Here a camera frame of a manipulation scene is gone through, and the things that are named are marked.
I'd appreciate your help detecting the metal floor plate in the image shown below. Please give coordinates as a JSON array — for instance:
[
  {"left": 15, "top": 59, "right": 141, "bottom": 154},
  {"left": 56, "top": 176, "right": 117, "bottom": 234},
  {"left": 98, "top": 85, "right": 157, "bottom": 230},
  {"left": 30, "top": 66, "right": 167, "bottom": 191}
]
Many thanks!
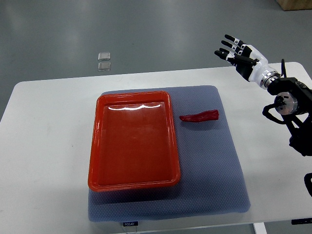
[
  {"left": 98, "top": 62, "right": 111, "bottom": 71},
  {"left": 98, "top": 52, "right": 111, "bottom": 61}
]

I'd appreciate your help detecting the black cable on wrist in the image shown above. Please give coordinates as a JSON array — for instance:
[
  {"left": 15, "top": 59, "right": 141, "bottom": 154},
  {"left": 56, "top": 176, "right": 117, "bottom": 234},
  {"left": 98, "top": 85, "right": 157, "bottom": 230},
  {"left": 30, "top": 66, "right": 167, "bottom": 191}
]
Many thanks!
[{"left": 280, "top": 58, "right": 288, "bottom": 78}]

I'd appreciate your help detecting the brown cardboard box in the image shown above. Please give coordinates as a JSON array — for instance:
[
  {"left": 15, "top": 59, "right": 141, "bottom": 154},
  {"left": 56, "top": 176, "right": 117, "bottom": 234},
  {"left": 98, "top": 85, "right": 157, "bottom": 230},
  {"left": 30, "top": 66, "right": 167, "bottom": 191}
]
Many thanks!
[{"left": 276, "top": 0, "right": 312, "bottom": 11}]

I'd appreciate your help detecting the lower metal floor plate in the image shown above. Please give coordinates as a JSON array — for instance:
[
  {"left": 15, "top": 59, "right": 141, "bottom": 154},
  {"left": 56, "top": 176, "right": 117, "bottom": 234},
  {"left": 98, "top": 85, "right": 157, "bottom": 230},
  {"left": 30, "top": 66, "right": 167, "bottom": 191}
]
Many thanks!
[{"left": 98, "top": 62, "right": 111, "bottom": 71}]

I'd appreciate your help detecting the red plastic tray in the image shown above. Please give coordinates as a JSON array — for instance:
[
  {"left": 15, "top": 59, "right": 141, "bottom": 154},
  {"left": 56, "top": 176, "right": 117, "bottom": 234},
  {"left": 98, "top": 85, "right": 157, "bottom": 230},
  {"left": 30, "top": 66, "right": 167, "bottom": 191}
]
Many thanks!
[{"left": 88, "top": 91, "right": 181, "bottom": 192}]

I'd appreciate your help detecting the red pepper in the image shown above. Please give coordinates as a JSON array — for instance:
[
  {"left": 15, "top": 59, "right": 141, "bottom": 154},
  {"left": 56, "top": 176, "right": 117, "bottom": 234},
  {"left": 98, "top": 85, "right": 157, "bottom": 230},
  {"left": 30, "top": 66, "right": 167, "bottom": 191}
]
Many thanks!
[{"left": 179, "top": 110, "right": 219, "bottom": 122}]

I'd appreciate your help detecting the blue-grey cushion mat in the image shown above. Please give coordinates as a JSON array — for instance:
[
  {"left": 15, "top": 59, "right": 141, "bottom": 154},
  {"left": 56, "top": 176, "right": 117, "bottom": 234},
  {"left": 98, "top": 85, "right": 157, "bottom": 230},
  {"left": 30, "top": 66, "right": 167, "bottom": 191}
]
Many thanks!
[{"left": 88, "top": 85, "right": 250, "bottom": 222}]

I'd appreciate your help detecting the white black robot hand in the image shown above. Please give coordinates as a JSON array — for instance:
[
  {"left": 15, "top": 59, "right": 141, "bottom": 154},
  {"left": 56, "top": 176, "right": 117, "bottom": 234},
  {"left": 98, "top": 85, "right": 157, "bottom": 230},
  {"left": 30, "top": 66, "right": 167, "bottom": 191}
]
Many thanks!
[{"left": 214, "top": 34, "right": 280, "bottom": 89}]

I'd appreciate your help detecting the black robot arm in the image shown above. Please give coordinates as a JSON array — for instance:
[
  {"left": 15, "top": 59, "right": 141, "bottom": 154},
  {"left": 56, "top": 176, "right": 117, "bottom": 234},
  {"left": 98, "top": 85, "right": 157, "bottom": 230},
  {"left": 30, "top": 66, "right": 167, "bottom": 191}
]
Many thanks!
[{"left": 262, "top": 78, "right": 312, "bottom": 156}]

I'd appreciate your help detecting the upper metal floor plate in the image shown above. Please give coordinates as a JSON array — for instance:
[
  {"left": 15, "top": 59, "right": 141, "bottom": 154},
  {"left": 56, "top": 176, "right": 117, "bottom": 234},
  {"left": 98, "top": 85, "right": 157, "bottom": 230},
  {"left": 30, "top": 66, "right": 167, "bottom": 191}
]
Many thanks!
[{"left": 98, "top": 52, "right": 111, "bottom": 61}]

